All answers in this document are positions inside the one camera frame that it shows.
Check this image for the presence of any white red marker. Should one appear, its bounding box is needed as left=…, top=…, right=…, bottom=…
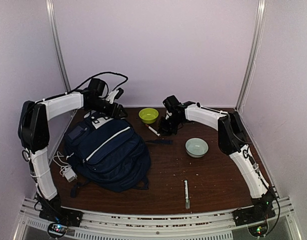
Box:
left=145, top=124, right=161, bottom=137

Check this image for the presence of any navy blue student backpack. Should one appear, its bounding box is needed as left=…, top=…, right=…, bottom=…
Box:
left=63, top=112, right=173, bottom=198

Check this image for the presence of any white charger with cable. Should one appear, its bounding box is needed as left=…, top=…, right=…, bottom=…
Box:
left=52, top=151, right=78, bottom=183

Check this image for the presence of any white green marker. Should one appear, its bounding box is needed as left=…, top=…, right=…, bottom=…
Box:
left=184, top=180, right=191, bottom=210

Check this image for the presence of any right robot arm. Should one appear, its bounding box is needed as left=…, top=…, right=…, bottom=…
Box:
left=158, top=95, right=281, bottom=226

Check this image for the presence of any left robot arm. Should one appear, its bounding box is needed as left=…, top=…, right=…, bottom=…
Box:
left=17, top=72, right=127, bottom=227

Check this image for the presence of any lime green bowl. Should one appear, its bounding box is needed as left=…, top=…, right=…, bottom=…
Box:
left=138, top=107, right=159, bottom=124

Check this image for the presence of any pale blue ceramic bowl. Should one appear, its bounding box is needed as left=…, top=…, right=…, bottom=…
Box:
left=185, top=138, right=209, bottom=158

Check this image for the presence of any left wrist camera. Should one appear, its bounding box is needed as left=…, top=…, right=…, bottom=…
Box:
left=105, top=87, right=124, bottom=104

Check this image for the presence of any left aluminium corner post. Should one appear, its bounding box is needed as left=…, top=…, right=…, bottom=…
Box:
left=45, top=0, right=71, bottom=92

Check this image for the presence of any aluminium corner post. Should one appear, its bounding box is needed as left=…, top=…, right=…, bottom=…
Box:
left=235, top=0, right=267, bottom=111
left=45, top=0, right=71, bottom=92

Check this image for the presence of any aluminium front rail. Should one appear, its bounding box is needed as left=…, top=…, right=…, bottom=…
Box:
left=11, top=197, right=305, bottom=240

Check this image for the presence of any right aluminium corner post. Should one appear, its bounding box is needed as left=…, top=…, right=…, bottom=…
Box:
left=235, top=0, right=267, bottom=111

